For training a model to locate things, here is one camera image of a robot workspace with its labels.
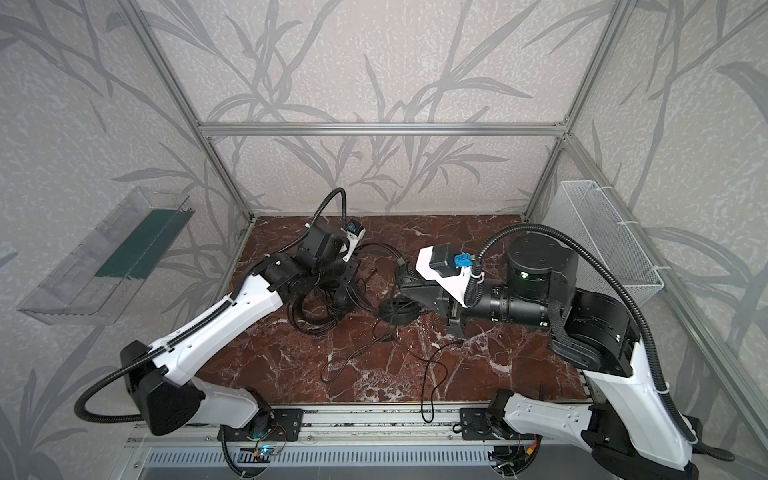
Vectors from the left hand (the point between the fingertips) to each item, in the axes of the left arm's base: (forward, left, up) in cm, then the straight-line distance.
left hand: (357, 249), depth 77 cm
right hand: (-22, -13, +23) cm, 34 cm away
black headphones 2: (-17, -12, -1) cm, 21 cm away
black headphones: (-4, +15, -27) cm, 31 cm away
